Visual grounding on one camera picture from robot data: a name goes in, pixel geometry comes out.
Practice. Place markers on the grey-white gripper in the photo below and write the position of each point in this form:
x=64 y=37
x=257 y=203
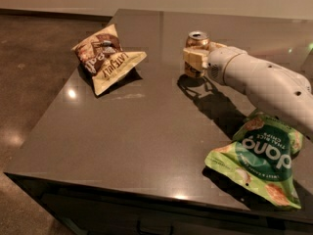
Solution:
x=219 y=64

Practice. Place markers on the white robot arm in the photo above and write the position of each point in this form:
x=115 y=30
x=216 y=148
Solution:
x=272 y=89

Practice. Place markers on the brown Late July chip bag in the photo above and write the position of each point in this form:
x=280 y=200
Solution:
x=103 y=58

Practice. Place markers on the green Dang rice chips bag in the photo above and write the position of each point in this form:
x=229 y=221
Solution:
x=259 y=158

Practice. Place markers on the dark cabinet under table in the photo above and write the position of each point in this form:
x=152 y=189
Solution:
x=88 y=210

